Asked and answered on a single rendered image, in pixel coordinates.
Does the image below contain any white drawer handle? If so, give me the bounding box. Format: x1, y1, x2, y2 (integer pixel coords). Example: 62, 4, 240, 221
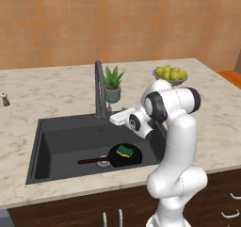
220, 208, 241, 219
229, 192, 241, 202

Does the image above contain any dark grey curved tap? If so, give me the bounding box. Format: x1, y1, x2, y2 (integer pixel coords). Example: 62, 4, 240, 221
94, 59, 113, 120

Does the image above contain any grey fruit bowl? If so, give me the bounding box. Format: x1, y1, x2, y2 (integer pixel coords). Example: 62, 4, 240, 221
152, 68, 189, 87

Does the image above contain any dark brown cupboard door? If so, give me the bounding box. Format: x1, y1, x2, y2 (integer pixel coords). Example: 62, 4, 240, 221
7, 195, 115, 227
112, 185, 162, 227

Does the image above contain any grey dishwasher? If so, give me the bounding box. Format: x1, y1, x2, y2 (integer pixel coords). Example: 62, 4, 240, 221
0, 208, 16, 227

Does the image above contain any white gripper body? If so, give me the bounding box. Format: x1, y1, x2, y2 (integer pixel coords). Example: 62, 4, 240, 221
109, 106, 137, 127

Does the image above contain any green plant in teal pot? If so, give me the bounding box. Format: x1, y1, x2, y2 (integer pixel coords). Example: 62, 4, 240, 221
103, 65, 125, 105

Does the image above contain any green and yellow sponge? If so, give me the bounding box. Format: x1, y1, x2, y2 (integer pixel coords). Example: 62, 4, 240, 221
116, 144, 135, 159

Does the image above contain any dark grey sink basin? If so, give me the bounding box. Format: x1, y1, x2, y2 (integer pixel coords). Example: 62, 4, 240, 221
25, 111, 168, 186

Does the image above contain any brown and white pepper grinder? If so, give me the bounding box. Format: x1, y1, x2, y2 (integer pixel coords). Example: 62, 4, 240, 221
0, 91, 11, 107

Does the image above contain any silver sink drain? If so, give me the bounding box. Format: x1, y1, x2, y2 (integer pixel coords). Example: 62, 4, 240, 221
96, 159, 111, 169

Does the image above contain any dark brown drawer front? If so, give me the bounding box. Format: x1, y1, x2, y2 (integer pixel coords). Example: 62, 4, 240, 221
185, 196, 241, 227
201, 169, 241, 205

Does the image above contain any black pan with brown handle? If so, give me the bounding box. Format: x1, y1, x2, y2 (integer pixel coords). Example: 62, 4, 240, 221
77, 142, 143, 169

